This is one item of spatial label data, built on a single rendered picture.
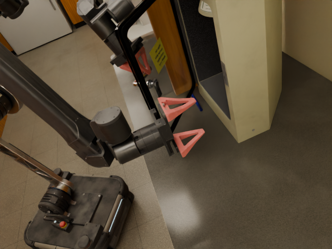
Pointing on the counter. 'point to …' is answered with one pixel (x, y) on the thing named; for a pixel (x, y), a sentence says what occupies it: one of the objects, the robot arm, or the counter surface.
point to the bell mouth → (204, 9)
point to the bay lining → (201, 40)
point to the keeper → (224, 73)
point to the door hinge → (186, 40)
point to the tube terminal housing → (248, 62)
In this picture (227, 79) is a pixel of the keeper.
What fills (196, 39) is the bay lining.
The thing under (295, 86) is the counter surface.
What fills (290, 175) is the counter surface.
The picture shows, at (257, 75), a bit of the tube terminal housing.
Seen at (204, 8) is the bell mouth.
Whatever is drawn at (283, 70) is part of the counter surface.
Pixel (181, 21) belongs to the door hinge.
